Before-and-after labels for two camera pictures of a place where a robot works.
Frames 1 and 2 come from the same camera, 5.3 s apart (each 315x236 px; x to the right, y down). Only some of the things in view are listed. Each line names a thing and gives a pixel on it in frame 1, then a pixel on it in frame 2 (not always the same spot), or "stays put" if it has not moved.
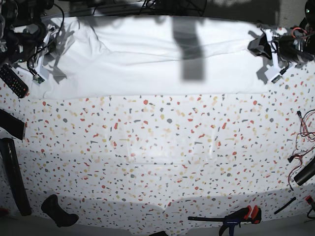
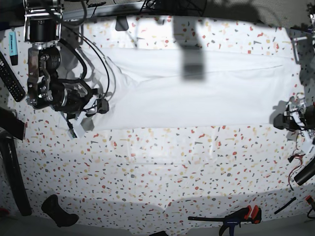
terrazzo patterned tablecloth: x=154 y=160 stays put
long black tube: x=10 y=158 stays put
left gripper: x=41 y=51 -> x=76 y=99
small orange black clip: x=309 y=199 stays put
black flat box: x=14 y=126 stays put
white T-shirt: x=141 y=57 -> x=171 y=87
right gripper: x=263 y=46 -> x=298 y=117
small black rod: x=285 y=206 stays put
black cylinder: x=306 y=173 stays put
